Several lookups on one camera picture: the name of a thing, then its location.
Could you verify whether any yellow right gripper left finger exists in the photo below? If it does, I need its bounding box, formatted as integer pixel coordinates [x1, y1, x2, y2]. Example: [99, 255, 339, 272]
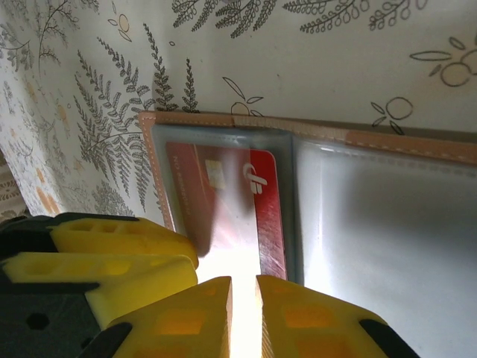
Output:
[76, 275, 234, 358]

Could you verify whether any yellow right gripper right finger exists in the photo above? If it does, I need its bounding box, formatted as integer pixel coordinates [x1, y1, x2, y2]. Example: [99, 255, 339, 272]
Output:
[256, 274, 417, 358]

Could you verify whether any tan leather card holder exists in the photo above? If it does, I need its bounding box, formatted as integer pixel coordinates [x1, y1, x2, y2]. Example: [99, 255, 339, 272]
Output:
[137, 110, 477, 358]

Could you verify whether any red credit card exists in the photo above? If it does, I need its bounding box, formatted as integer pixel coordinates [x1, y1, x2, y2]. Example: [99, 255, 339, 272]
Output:
[165, 141, 290, 281]

